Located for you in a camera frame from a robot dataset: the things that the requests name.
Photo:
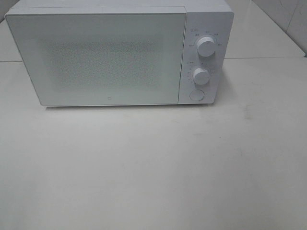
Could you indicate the round white door-release button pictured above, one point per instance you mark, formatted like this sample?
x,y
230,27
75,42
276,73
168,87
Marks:
x,y
197,95

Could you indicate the white timer knob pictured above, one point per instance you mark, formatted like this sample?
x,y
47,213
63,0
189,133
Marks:
x,y
201,76

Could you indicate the white microwave door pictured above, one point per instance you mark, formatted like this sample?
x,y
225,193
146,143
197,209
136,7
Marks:
x,y
88,60

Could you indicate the upper white power knob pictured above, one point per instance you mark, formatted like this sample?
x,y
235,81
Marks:
x,y
206,46

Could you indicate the white microwave oven body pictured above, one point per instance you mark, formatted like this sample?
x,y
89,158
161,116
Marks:
x,y
203,18

